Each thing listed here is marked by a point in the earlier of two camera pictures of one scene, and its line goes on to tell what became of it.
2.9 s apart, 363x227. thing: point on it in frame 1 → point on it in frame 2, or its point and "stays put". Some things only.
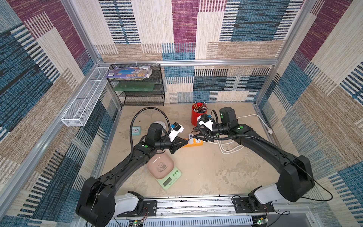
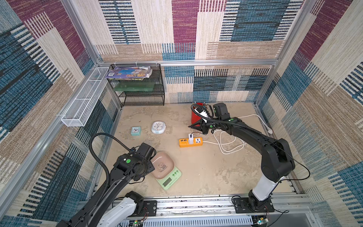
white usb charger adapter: x=191 y=141 stays put
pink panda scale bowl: x=160 y=165 stays put
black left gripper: x=177 y=143 → x=151 y=168
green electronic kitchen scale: x=168 y=181 stays put
